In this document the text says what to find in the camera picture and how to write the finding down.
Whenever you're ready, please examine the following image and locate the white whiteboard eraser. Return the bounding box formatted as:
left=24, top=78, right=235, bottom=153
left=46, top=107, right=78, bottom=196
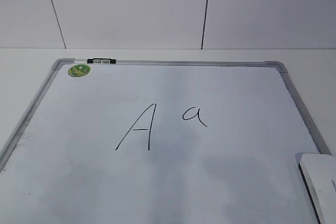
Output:
left=296, top=152, right=335, bottom=224

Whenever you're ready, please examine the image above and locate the black and white marker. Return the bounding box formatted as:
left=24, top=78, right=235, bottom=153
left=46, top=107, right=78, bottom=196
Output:
left=74, top=58, right=117, bottom=65

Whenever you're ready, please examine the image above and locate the round green magnet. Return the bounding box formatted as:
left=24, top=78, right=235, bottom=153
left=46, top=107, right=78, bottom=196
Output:
left=68, top=64, right=91, bottom=77

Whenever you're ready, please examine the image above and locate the white whiteboard with grey frame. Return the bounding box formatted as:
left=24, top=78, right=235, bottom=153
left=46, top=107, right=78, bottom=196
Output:
left=1, top=59, right=330, bottom=223

